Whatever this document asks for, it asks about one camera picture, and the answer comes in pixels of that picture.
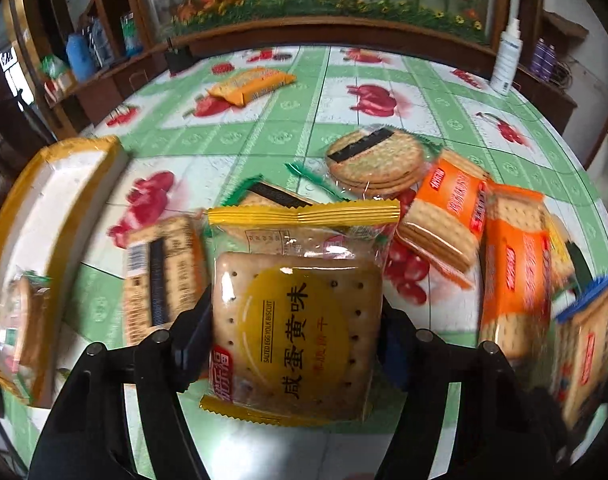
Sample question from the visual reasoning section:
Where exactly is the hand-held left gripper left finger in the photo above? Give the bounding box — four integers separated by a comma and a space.
28, 290, 219, 480

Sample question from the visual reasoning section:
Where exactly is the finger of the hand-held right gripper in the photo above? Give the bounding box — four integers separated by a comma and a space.
566, 242, 602, 286

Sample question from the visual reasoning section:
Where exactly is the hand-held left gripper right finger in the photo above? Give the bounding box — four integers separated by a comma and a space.
374, 301, 575, 480

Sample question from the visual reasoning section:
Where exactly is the orange sandwich cracker packet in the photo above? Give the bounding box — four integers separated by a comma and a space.
478, 182, 560, 361
396, 152, 490, 291

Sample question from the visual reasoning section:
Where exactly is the clear square cracker packet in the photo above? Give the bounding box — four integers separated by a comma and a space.
121, 214, 209, 346

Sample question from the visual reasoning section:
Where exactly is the blue cracker packet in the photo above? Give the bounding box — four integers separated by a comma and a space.
549, 274, 608, 428

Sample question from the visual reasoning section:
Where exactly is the yellow square biscuit packet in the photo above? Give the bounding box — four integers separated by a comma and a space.
200, 199, 402, 428

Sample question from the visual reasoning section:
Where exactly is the green round cracker packet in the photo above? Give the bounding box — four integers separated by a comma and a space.
220, 176, 325, 211
0, 270, 54, 401
284, 125, 435, 201

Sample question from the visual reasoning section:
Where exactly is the yellow and white cardboard box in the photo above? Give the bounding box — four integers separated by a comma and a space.
0, 136, 130, 408

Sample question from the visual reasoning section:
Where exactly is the orange-yellow biscuit packet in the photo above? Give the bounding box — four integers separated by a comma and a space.
207, 66, 297, 107

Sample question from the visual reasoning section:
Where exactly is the purple bottle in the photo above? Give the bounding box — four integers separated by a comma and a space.
544, 42, 558, 84
530, 39, 546, 82

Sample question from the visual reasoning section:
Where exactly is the white spray bottle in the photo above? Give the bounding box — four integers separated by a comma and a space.
489, 17, 525, 97

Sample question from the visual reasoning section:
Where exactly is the green fruit-print tablecloth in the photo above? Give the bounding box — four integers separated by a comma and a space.
0, 45, 608, 480

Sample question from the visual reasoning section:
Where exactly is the black holder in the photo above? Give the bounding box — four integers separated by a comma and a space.
165, 37, 192, 76

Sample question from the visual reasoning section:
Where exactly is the green plastic bag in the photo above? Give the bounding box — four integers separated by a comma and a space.
41, 55, 77, 96

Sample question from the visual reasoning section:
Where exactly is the blue thermos flask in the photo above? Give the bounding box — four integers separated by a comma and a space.
66, 34, 97, 82

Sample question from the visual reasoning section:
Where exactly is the wooden display cabinet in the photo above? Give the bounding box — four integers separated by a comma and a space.
0, 0, 580, 138

